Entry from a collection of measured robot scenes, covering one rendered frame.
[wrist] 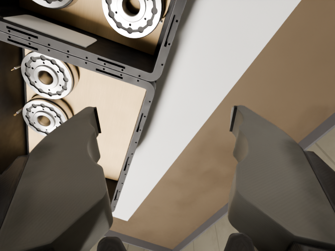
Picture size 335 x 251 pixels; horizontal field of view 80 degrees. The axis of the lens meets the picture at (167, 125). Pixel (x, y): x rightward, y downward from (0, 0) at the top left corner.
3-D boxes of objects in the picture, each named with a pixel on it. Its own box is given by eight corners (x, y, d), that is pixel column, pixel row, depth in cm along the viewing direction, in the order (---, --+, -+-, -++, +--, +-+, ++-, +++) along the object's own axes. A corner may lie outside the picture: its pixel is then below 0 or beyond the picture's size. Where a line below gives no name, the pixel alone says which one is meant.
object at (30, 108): (26, 91, 44) (24, 92, 43) (72, 110, 46) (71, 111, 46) (22, 125, 49) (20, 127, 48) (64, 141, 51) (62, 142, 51)
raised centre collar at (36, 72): (35, 61, 40) (33, 62, 39) (60, 70, 41) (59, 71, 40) (34, 82, 42) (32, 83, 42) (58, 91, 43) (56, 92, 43)
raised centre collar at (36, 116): (35, 106, 45) (34, 108, 45) (57, 115, 46) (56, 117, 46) (33, 123, 48) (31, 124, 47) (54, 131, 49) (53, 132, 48)
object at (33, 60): (22, 42, 38) (20, 42, 38) (76, 62, 40) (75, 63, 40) (22, 87, 43) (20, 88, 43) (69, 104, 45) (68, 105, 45)
